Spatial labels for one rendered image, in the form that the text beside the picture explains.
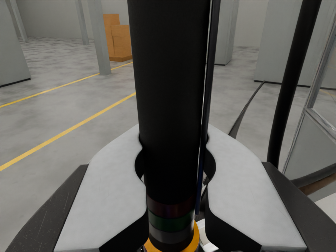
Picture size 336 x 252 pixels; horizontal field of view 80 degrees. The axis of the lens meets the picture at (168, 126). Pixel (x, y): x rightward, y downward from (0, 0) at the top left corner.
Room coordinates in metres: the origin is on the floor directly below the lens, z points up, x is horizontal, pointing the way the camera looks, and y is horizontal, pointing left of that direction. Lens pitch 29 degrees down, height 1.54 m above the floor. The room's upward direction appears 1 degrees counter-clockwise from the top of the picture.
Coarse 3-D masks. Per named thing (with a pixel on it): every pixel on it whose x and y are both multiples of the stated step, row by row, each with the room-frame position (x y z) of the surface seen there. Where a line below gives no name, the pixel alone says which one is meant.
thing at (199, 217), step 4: (204, 192) 0.25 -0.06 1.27; (204, 196) 0.25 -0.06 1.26; (204, 200) 0.25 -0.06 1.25; (200, 204) 0.24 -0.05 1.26; (204, 204) 0.25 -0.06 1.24; (200, 208) 0.24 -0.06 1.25; (204, 208) 0.25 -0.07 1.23; (200, 212) 0.24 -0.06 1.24; (196, 216) 0.23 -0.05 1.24; (200, 216) 0.24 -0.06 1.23; (196, 220) 0.23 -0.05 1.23
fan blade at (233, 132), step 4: (264, 80) 0.37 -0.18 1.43; (260, 84) 0.37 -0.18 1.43; (256, 92) 0.35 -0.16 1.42; (252, 96) 0.35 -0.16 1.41; (248, 104) 0.34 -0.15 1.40; (244, 108) 0.34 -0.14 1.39; (244, 112) 0.36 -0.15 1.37; (240, 116) 0.33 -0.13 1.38; (236, 120) 0.33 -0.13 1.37; (240, 120) 0.37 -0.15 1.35; (236, 124) 0.33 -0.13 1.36; (232, 128) 0.32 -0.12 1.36; (236, 128) 0.36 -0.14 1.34; (232, 132) 0.33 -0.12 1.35; (236, 132) 0.40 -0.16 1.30; (232, 136) 0.35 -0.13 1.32; (204, 180) 0.27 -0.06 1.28; (208, 180) 0.27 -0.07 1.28; (204, 184) 0.27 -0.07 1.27
